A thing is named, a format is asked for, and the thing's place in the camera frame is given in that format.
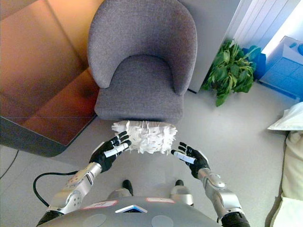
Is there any white smooth pillow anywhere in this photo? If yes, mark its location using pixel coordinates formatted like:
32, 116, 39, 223
267, 101, 303, 132

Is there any silver robot leg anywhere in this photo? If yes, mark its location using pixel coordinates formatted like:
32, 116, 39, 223
107, 188, 132, 200
170, 185, 195, 207

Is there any green leafy plant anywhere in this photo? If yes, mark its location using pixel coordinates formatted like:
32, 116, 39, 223
201, 39, 261, 107

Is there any white fringed pillow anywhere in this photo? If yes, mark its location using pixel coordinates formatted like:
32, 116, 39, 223
111, 120, 178, 156

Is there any cream bedding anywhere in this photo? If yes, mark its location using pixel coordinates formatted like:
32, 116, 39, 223
272, 130, 303, 227

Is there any grey robot torso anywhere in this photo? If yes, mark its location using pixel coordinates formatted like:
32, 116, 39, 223
41, 197, 223, 227

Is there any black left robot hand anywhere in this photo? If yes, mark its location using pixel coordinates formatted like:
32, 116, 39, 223
89, 131, 132, 173

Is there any silver right robot leg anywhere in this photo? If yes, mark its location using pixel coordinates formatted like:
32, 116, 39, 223
170, 185, 195, 207

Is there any black left robot foot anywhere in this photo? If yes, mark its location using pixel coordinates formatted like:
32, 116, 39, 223
122, 179, 134, 193

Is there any silver left robot leg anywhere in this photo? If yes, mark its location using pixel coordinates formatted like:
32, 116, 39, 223
107, 188, 132, 200

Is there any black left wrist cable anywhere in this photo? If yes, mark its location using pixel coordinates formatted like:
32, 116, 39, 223
33, 170, 79, 206

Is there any grey fabric armchair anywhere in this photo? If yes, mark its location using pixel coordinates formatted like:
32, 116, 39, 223
87, 0, 198, 125

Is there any blue plastic bin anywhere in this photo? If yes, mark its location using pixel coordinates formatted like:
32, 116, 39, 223
0, 0, 100, 158

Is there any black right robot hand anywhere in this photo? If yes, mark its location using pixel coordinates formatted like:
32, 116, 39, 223
170, 141, 211, 179

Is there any grey cabinet side panel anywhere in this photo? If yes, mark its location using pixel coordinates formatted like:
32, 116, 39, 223
179, 0, 242, 94

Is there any white slatted panel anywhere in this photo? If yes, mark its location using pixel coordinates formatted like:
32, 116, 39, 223
233, 0, 294, 52

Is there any thin black floor cable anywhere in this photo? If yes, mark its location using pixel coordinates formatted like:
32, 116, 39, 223
0, 148, 19, 178

